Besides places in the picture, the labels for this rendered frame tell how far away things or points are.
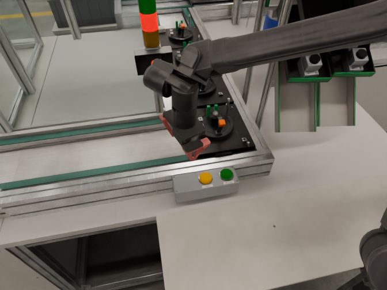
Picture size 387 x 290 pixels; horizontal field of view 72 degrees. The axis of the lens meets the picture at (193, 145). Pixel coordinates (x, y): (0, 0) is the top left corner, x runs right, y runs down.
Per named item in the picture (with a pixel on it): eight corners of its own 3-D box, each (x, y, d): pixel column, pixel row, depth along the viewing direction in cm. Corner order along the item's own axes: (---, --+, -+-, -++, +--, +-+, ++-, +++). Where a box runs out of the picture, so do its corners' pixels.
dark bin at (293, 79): (328, 82, 83) (341, 68, 76) (286, 83, 83) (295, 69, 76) (314, 10, 91) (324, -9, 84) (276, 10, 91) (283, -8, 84)
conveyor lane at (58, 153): (250, 164, 103) (255, 147, 95) (16, 203, 91) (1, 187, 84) (229, 115, 121) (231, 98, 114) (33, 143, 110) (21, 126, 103)
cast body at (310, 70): (314, 79, 83) (325, 66, 76) (300, 80, 83) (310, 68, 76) (308, 56, 85) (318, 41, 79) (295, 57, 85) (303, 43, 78)
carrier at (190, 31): (206, 48, 145) (207, 25, 136) (162, 53, 142) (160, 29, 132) (197, 29, 161) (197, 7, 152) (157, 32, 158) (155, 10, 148)
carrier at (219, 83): (233, 105, 113) (236, 79, 103) (177, 112, 109) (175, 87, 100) (218, 73, 129) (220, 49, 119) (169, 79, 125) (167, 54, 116)
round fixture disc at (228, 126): (238, 137, 97) (238, 134, 96) (200, 143, 95) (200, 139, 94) (227, 113, 106) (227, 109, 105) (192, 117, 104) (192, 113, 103)
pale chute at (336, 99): (348, 126, 99) (355, 125, 94) (312, 126, 98) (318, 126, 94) (348, 49, 97) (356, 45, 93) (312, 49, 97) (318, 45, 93)
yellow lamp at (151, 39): (160, 47, 83) (159, 31, 79) (144, 48, 82) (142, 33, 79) (159, 39, 86) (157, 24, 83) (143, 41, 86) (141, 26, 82)
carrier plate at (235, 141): (254, 149, 96) (255, 145, 94) (189, 160, 93) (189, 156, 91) (234, 107, 112) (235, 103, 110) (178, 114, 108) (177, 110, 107)
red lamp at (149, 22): (159, 31, 79) (157, 14, 76) (142, 33, 79) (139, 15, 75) (157, 24, 83) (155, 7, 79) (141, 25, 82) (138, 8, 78)
